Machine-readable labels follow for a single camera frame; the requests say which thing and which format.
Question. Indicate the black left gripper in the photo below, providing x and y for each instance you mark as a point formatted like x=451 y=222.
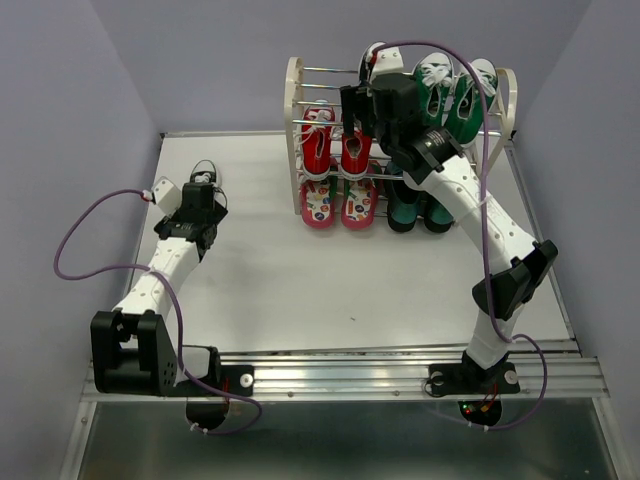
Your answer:
x=218 y=214

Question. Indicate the cream shoe shelf chrome bars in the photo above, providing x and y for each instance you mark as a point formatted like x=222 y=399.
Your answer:
x=300 y=94

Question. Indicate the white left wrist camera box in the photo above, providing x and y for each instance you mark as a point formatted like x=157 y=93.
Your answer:
x=166 y=195

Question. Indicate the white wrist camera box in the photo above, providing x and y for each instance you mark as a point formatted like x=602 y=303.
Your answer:
x=166 y=195
x=387 y=61

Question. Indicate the red canvas sneaker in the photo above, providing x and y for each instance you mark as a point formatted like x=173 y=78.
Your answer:
x=315 y=140
x=354 y=160

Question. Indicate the black canvas sneaker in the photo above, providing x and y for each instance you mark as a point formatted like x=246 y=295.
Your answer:
x=364 y=71
x=205 y=171

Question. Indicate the pink slipper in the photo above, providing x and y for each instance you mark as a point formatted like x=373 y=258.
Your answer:
x=317 y=201
x=359 y=203

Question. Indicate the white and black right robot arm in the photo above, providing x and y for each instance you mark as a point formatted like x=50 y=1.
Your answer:
x=431 y=160

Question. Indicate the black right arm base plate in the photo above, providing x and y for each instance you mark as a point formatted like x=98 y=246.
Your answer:
x=464 y=380

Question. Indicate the green canvas sneaker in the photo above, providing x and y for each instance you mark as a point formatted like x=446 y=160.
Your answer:
x=465 y=116
x=434 y=75

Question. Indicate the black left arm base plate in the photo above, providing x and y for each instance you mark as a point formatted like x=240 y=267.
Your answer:
x=233 y=379

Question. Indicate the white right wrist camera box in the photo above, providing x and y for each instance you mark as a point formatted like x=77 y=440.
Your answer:
x=387 y=61

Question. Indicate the left green canvas sneaker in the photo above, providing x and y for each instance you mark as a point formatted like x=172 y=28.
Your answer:
x=434 y=75

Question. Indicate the aluminium mounting rail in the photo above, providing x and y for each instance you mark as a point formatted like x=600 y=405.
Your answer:
x=402 y=376

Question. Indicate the left dark green loafer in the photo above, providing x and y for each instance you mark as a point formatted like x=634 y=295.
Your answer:
x=403 y=205

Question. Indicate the right green canvas sneaker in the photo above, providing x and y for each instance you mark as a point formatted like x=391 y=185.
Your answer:
x=465 y=116

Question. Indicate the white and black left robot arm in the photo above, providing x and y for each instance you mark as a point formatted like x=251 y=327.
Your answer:
x=131 y=347

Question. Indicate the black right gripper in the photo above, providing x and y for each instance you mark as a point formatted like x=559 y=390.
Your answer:
x=356 y=99

